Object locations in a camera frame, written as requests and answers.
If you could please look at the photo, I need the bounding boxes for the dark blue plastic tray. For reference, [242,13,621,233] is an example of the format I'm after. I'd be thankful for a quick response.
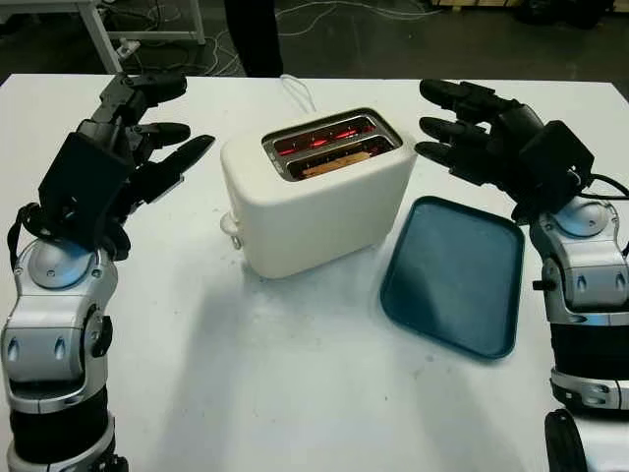
[378,195,526,366]

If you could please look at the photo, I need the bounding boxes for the browned toast slice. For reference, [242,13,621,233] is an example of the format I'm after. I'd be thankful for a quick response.
[302,150,371,179]

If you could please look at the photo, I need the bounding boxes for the white floor cable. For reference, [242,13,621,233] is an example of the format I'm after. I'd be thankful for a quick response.
[274,0,433,31]

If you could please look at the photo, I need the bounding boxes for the white metal desk frame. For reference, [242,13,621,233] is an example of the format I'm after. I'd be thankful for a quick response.
[0,0,206,75]

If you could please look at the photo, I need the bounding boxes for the white toaster power cord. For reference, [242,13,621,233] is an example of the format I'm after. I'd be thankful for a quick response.
[279,73,316,113]

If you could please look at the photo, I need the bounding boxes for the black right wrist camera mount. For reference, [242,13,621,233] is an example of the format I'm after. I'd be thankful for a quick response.
[520,120,595,199]

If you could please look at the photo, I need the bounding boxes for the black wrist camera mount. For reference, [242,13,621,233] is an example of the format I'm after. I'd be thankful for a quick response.
[37,132,132,247]
[520,120,595,199]

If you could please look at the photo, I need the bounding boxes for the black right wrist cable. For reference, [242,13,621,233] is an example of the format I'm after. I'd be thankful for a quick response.
[574,172,629,257]

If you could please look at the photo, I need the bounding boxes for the person in black trousers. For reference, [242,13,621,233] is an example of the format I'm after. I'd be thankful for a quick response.
[223,0,285,78]

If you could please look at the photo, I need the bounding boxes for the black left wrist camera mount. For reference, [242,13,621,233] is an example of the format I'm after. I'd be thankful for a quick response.
[37,132,132,247]

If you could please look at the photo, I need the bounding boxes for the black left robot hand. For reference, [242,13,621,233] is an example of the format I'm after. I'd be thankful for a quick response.
[78,73,216,261]

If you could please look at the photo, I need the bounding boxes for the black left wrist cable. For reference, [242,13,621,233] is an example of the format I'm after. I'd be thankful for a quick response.
[6,202,53,276]

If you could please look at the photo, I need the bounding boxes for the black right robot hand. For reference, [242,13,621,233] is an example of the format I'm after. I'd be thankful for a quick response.
[415,79,546,220]

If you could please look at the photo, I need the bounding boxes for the white two-slot toaster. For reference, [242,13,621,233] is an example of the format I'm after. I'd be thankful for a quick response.
[219,106,419,280]

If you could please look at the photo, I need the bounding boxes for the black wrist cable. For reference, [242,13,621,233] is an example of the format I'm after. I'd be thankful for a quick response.
[6,202,53,276]
[574,172,629,257]

